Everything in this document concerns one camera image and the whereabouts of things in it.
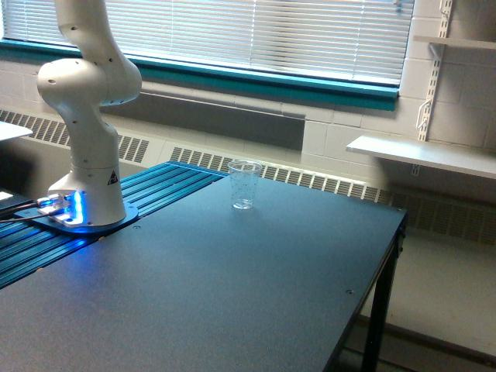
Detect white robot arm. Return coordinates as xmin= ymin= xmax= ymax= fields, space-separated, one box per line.
xmin=37 ymin=1 xmax=142 ymax=228

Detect clear plastic cup on table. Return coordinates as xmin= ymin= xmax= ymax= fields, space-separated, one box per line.
xmin=228 ymin=160 xmax=262 ymax=209

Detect black cable lower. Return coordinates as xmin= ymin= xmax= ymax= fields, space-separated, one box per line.
xmin=0 ymin=211 xmax=50 ymax=223

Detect white lower wall shelf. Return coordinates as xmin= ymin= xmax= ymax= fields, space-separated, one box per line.
xmin=346 ymin=135 xmax=495 ymax=179

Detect black table leg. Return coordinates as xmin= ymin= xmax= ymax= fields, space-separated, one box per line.
xmin=361 ymin=217 xmax=408 ymax=371

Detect white wall shelf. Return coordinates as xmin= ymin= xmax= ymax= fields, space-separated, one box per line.
xmin=414 ymin=36 xmax=496 ymax=50
xmin=346 ymin=135 xmax=495 ymax=179

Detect teal window sill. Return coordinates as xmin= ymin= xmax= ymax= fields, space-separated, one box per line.
xmin=1 ymin=40 xmax=398 ymax=112

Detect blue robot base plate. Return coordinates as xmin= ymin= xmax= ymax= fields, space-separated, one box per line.
xmin=29 ymin=203 xmax=139 ymax=236

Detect white shelf rail standard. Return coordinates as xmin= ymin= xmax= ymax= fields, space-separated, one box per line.
xmin=415 ymin=0 xmax=453 ymax=142

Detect white tabletop at left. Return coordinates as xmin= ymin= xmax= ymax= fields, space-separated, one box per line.
xmin=0 ymin=122 xmax=33 ymax=141

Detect black cable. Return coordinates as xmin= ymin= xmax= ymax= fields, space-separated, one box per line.
xmin=0 ymin=211 xmax=50 ymax=223
xmin=0 ymin=198 xmax=42 ymax=212

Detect baseboard radiator vent cover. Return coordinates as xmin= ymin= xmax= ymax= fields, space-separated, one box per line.
xmin=0 ymin=108 xmax=496 ymax=246

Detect white window blinds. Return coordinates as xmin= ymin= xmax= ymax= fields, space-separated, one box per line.
xmin=2 ymin=0 xmax=415 ymax=87

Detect white upper wall shelf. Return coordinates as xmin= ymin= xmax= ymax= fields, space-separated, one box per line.
xmin=414 ymin=36 xmax=496 ymax=50

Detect black cable upper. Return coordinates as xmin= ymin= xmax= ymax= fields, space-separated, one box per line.
xmin=0 ymin=198 xmax=42 ymax=212

